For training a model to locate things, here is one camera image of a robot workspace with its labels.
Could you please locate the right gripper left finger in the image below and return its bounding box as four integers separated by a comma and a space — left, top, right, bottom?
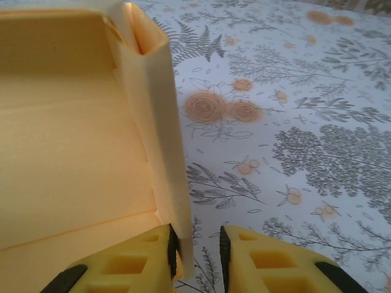
39, 224, 184, 293

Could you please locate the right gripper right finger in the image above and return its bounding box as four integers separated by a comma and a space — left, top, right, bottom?
219, 225, 367, 293

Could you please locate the orange paper box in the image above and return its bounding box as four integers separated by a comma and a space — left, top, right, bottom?
0, 1, 196, 283

